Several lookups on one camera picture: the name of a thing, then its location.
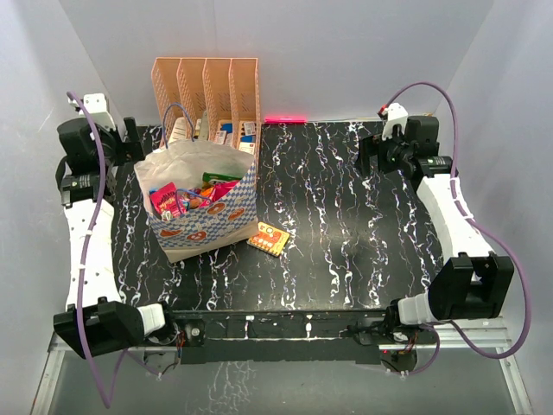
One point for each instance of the pink marker strip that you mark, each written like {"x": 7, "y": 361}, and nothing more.
{"x": 285, "y": 120}

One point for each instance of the white card with red logo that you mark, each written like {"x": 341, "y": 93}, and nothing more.
{"x": 249, "y": 148}

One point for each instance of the magenta silver snack bag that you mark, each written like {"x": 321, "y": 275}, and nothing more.
{"x": 221, "y": 189}

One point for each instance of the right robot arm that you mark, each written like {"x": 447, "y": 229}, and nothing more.
{"x": 474, "y": 280}

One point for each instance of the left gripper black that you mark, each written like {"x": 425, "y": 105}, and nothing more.
{"x": 128, "y": 151}

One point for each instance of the red white box right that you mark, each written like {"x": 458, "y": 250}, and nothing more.
{"x": 249, "y": 128}

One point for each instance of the orange plastic file organizer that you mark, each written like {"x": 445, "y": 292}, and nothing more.
{"x": 224, "y": 90}

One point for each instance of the green Fox's candy bag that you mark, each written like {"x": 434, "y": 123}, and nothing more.
{"x": 216, "y": 178}

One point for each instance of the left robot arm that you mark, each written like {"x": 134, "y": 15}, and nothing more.
{"x": 86, "y": 242}

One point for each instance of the pink candy pack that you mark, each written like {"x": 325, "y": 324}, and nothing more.
{"x": 165, "y": 202}

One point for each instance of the orange cracker pack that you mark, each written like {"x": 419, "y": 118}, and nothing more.
{"x": 269, "y": 239}

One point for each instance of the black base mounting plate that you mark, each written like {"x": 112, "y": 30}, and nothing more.
{"x": 199, "y": 337}

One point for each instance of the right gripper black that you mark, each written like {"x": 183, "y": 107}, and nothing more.
{"x": 371, "y": 146}

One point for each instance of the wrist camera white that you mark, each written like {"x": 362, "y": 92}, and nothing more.
{"x": 394, "y": 117}
{"x": 97, "y": 106}

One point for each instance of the white checkered paper bag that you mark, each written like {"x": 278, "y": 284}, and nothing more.
{"x": 221, "y": 223}

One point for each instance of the white paper sheet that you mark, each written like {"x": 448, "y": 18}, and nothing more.
{"x": 182, "y": 130}

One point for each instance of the orange Fox's candy bag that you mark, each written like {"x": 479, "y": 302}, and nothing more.
{"x": 206, "y": 194}

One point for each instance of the red white small box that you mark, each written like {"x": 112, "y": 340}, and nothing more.
{"x": 221, "y": 137}

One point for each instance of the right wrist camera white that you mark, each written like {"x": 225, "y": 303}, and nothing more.
{"x": 394, "y": 117}

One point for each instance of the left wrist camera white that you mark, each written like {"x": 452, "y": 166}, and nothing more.
{"x": 97, "y": 106}

